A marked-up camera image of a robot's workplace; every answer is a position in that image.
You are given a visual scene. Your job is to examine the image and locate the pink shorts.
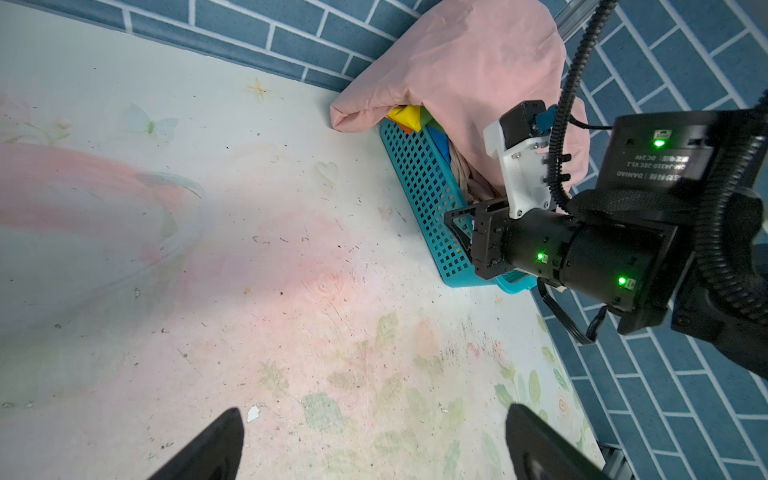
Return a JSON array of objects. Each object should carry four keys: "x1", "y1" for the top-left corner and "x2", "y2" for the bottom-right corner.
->
[{"x1": 330, "y1": 0, "x2": 566, "y2": 198}]

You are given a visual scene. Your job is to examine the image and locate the teal plastic basket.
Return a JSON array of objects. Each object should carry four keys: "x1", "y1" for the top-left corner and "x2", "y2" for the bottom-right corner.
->
[{"x1": 379, "y1": 119, "x2": 536, "y2": 294}]

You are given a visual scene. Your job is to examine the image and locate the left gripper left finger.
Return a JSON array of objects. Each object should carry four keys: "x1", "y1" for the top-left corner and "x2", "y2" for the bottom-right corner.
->
[{"x1": 149, "y1": 407, "x2": 244, "y2": 480}]

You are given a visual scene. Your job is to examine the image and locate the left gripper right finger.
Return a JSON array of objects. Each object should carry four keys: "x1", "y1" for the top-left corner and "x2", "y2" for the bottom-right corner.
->
[{"x1": 505, "y1": 404, "x2": 608, "y2": 480}]

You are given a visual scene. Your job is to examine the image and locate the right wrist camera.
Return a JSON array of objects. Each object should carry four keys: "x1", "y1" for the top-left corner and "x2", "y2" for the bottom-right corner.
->
[{"x1": 483, "y1": 100, "x2": 556, "y2": 220}]

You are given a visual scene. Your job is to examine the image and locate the beige shorts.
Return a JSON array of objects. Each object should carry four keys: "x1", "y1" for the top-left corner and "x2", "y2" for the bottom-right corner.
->
[{"x1": 448, "y1": 140, "x2": 498, "y2": 204}]

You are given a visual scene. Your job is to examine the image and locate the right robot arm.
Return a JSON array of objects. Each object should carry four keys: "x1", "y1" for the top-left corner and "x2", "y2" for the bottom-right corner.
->
[{"x1": 444, "y1": 1, "x2": 767, "y2": 376}]

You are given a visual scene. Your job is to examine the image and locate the multicolour cloth in basket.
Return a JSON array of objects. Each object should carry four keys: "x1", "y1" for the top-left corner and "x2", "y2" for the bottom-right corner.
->
[{"x1": 386, "y1": 105, "x2": 450, "y2": 164}]

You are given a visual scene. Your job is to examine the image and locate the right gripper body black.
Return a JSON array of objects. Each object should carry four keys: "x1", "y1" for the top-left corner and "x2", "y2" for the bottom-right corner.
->
[{"x1": 443, "y1": 198, "x2": 542, "y2": 281}]

